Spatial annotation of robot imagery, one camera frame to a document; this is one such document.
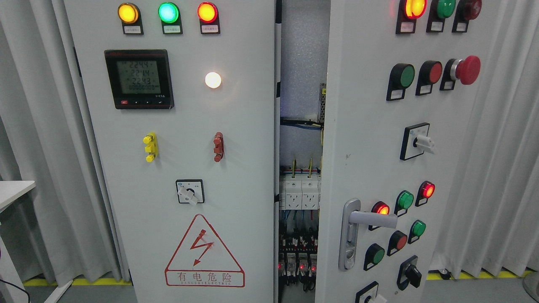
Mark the red indicator lamp left door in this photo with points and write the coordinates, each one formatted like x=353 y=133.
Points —
x=209 y=18

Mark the red electric danger warning sticker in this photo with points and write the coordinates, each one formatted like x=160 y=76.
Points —
x=203 y=260

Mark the left door rotary selector switch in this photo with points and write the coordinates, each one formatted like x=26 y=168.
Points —
x=190 y=192

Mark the red terminal post pair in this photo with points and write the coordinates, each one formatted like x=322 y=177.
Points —
x=218 y=147

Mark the red mushroom emergency stop button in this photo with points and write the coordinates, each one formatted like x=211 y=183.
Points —
x=464 y=70

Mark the black digital power meter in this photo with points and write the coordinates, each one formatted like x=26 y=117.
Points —
x=140 y=78

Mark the white lit indicator lamp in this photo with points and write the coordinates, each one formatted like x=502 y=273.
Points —
x=213 y=80

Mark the silver door lever handle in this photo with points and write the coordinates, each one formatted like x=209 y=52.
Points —
x=352 y=218

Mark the perforated metal power supply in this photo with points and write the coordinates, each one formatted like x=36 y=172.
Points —
x=322 y=103

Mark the white table edge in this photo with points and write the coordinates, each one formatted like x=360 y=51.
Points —
x=12 y=190

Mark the green indicator lamp left door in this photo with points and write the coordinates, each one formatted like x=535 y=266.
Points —
x=170 y=18

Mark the right door upper rotary switch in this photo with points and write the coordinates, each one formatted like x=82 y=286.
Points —
x=416 y=141

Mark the white socket breaker row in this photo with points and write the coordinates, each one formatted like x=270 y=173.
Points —
x=299 y=192

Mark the grey curtain left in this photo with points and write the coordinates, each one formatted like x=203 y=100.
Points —
x=64 y=227

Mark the yellow indicator lamp left door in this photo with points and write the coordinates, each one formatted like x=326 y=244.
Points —
x=131 y=20

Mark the relay row with red lights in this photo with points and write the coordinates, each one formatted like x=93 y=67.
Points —
x=298 y=264

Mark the yellow terminal post pair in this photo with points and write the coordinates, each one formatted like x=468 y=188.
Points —
x=151 y=148

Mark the grey cabinet door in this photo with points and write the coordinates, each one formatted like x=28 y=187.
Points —
x=385 y=64
x=239 y=190

